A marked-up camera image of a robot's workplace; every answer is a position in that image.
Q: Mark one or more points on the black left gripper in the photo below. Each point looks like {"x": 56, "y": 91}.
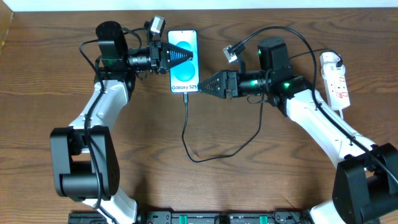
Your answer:
{"x": 158, "y": 56}

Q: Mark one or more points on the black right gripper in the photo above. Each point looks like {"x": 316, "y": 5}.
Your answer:
{"x": 231, "y": 84}

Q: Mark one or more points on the blue Galaxy smartphone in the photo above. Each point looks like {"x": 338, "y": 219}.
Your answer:
{"x": 184, "y": 78}

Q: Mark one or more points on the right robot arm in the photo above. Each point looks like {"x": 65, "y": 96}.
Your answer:
{"x": 365, "y": 186}

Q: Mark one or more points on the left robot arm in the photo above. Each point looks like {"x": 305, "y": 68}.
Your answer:
{"x": 85, "y": 165}

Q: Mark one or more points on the white USB charger plug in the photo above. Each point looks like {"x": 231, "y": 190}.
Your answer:
{"x": 330, "y": 58}

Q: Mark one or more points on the white power strip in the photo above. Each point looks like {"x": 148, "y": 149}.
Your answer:
{"x": 336, "y": 89}

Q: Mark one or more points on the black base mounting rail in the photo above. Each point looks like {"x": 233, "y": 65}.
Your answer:
{"x": 280, "y": 216}

